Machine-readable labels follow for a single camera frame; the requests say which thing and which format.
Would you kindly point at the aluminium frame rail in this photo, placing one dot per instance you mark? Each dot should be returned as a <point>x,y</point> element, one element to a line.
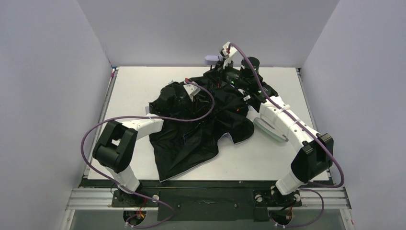
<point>101,199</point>

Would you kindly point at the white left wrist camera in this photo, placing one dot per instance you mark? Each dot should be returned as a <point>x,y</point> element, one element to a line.
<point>191,90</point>

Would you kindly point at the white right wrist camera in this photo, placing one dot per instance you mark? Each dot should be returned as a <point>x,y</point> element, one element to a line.
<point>227,51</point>

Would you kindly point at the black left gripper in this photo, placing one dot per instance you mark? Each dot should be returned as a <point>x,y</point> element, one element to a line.
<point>175,96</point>

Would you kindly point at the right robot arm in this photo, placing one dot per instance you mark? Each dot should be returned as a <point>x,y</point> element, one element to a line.
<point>314,151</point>

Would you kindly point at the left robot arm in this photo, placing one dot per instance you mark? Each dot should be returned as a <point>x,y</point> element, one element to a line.
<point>115,148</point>

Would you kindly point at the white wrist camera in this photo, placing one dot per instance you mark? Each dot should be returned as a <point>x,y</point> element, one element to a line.
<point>227,51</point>
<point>191,90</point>

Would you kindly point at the lavender folding umbrella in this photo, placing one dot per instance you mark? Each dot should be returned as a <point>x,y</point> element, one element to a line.
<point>190,136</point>

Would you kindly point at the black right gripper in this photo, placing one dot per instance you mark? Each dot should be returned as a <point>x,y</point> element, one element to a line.
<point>214,74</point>

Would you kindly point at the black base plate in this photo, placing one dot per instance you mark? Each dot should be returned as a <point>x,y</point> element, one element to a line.
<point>207,204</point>

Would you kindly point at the mint green umbrella case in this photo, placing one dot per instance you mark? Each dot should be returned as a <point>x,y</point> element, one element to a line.
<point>270,130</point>

